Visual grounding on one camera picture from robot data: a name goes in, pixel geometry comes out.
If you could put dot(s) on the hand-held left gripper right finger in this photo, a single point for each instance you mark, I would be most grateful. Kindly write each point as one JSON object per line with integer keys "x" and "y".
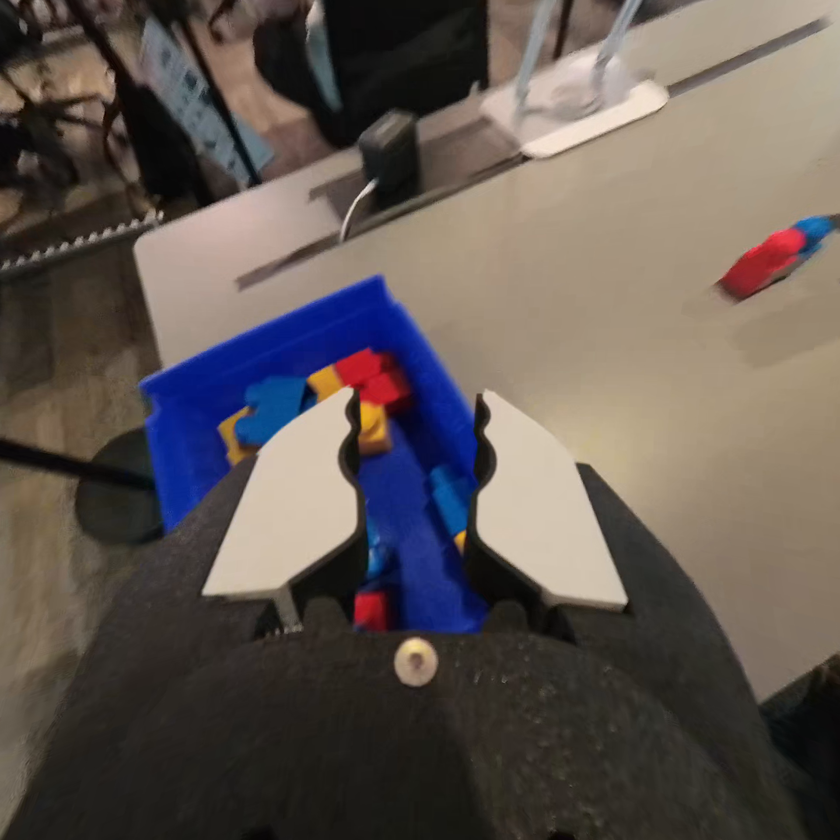
{"x": 544, "y": 525}

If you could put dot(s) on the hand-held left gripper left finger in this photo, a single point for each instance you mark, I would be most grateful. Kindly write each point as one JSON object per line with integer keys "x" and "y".
{"x": 289, "y": 512}

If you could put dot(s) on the blue plastic bin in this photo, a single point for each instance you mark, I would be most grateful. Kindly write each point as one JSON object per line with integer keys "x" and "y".
{"x": 197, "y": 407}

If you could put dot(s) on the pile of colourful toy blocks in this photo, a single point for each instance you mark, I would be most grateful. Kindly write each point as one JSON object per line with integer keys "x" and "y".
{"x": 367, "y": 374}

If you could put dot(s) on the red one-stud block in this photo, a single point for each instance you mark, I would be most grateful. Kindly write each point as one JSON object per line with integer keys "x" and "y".
{"x": 754, "y": 266}

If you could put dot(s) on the blue one-stud block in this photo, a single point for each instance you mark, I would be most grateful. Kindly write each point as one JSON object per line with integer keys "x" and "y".
{"x": 812, "y": 229}

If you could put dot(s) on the black stanchion pole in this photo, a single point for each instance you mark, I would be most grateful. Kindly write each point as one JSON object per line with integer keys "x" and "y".
{"x": 118, "y": 512}

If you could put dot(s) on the black cube charger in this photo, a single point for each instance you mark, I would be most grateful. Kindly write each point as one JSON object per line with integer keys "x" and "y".
{"x": 388, "y": 157}

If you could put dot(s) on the printed floor sign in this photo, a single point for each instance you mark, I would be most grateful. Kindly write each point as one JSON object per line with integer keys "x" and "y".
{"x": 190, "y": 98}

